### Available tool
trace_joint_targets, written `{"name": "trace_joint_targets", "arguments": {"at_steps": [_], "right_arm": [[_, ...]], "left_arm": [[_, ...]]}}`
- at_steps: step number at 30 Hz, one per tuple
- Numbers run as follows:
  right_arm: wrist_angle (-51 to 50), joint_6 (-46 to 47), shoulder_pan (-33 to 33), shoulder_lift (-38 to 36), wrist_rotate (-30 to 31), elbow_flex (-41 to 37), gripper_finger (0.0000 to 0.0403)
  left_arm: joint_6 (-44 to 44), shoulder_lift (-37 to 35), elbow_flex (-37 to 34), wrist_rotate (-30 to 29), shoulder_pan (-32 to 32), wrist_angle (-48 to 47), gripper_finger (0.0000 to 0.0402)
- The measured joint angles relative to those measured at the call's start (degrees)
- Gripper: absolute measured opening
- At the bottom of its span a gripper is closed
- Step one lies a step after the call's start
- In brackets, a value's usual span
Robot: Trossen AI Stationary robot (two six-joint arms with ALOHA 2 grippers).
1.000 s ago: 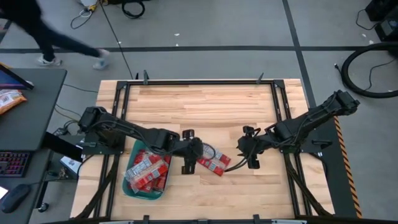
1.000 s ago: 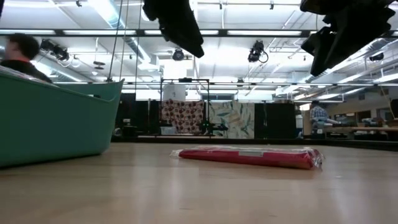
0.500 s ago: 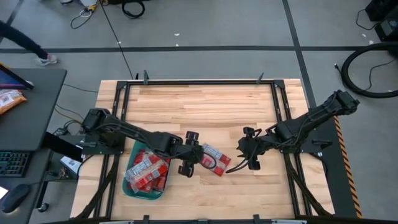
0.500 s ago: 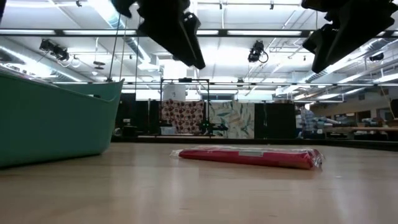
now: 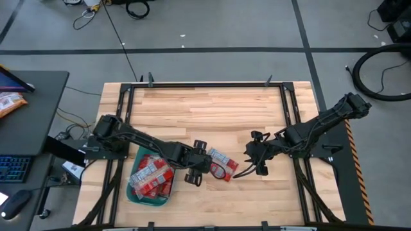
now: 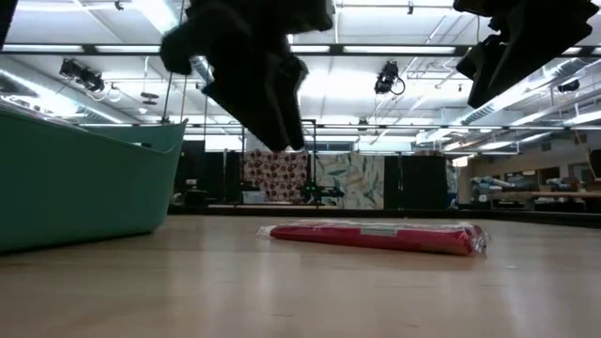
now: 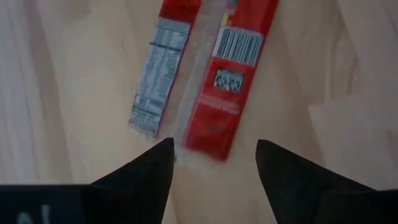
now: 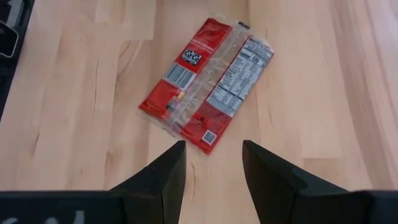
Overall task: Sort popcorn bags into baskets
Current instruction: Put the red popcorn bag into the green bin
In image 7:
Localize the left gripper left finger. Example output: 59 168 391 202
0 138 175 224

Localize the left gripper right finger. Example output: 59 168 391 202
255 139 398 224

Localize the red popcorn bag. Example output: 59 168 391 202
127 0 280 169

